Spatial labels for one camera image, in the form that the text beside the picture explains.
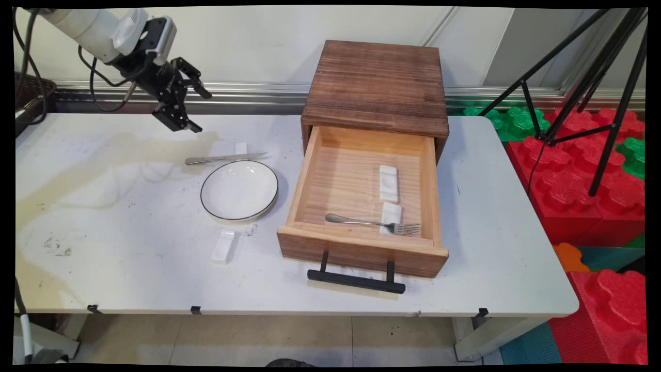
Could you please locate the light wood drawer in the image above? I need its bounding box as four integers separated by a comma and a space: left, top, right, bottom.
276, 126, 449, 280

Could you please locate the teal foam floor mat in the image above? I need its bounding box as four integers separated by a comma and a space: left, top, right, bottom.
577, 246, 646, 273

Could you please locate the aluminium wall rail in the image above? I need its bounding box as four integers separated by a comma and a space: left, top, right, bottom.
54, 81, 646, 113

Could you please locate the red foam building block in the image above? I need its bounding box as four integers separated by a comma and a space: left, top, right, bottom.
545, 106, 646, 141
549, 269, 649, 365
505, 135, 646, 246

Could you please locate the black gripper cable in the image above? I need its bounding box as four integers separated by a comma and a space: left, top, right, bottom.
77, 45, 138, 113

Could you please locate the silver metal fork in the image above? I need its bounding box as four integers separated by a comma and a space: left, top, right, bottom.
325, 213, 421, 237

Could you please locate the orange foam building block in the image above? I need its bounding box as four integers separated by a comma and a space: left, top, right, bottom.
553, 242, 590, 273

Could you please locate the black drawer handle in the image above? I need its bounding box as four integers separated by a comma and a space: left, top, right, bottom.
307, 251, 406, 295

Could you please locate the dark wood drawer cabinet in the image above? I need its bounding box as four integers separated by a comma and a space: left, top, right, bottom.
301, 40, 450, 166

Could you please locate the white plate with black rim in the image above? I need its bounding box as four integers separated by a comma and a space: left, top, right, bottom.
200, 160, 279, 223

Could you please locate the black camera tripod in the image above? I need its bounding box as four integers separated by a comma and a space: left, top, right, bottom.
478, 8, 649, 197

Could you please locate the dark brown wicker basket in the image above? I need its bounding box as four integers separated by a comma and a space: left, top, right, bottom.
14, 72, 58, 136

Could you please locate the long black arm cable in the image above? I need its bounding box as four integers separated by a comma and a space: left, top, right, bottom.
13, 9, 49, 126

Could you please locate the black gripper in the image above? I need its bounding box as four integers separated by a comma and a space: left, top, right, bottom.
111, 50, 213, 134

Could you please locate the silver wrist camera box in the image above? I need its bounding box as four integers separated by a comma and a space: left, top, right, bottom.
138, 15, 178, 67

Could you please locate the silver serrated table knife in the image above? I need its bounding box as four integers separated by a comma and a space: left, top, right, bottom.
185, 152, 269, 166

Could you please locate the white table leg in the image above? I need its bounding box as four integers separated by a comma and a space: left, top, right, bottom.
453, 316, 549, 362
14, 314, 89, 361

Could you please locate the green foam building block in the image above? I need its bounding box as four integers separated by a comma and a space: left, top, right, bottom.
462, 105, 506, 130
496, 105, 549, 143
616, 136, 646, 180

